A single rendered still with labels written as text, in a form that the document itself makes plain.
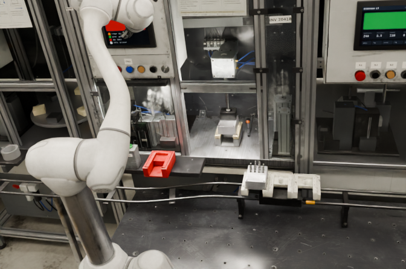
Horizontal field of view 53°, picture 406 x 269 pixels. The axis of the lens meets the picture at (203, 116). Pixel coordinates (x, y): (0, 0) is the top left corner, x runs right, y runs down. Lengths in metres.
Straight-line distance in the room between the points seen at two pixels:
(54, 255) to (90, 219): 1.74
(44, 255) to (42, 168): 1.95
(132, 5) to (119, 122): 0.41
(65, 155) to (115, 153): 0.15
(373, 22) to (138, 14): 0.91
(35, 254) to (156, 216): 1.31
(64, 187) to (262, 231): 1.06
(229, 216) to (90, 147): 1.06
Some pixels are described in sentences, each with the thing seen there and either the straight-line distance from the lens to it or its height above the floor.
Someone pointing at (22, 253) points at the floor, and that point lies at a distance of 3.35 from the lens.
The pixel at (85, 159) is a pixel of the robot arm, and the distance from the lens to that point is 1.27.
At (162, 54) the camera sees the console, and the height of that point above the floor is 1.49.
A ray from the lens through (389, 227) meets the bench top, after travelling 2.16.
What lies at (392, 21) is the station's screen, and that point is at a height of 1.62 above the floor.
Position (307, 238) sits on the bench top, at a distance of 2.05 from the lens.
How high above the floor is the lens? 2.16
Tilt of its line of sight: 30 degrees down
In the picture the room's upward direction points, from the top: 7 degrees counter-clockwise
